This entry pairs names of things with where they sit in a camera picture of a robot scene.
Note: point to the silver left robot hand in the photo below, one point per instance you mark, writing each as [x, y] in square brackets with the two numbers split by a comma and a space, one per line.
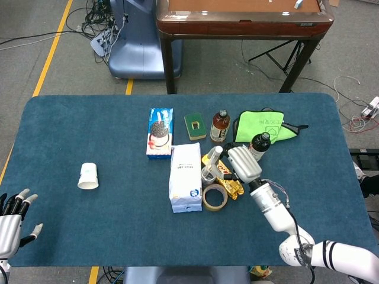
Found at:
[9, 227]

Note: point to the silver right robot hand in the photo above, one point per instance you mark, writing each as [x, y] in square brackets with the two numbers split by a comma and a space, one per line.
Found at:
[244, 162]

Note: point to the white tube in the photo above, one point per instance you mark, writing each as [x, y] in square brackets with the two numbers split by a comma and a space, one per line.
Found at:
[213, 155]

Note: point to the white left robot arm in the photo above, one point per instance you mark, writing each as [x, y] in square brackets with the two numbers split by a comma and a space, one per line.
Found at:
[3, 270]

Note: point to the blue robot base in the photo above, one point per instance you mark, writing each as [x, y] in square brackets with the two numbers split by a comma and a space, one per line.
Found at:
[139, 53]

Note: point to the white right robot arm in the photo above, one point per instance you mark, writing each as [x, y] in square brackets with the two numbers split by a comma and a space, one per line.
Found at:
[272, 207]

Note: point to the dark tea bottle white label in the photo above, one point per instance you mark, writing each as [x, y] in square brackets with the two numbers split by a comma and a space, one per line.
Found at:
[260, 142]

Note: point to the gold snack packet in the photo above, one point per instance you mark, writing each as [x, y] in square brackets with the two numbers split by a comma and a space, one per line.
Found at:
[234, 189]

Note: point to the lime green cloth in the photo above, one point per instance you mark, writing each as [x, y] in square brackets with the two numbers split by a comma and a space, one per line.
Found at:
[254, 127]

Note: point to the light tea bottle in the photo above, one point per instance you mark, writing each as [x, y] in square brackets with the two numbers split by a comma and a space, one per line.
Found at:
[219, 127]

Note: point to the yellow tape roll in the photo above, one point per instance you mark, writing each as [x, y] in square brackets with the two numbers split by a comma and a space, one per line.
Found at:
[207, 204]

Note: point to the green yellow sponge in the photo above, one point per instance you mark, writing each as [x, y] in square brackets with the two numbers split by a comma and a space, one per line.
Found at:
[195, 133]

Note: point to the white paper bag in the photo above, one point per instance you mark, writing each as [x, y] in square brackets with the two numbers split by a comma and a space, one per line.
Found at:
[185, 177]

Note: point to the blue cookie box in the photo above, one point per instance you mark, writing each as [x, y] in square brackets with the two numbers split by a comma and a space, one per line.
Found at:
[158, 133]

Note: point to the white paper cup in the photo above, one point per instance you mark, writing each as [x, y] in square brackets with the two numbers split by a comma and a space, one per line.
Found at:
[88, 176]

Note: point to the black tripod stand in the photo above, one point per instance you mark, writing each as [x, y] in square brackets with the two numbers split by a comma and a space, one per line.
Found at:
[284, 63]

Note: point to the grey robot torso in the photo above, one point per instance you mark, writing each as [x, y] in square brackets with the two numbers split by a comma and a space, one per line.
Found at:
[183, 276]

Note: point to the brown mahjong table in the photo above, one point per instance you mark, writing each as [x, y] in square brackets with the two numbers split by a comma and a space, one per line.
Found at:
[242, 25]

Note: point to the white power strip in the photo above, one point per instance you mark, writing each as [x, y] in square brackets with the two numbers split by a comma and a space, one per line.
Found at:
[371, 108]

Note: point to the single blue white mahjong tile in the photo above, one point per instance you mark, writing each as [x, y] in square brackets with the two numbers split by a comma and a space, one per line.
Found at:
[298, 3]

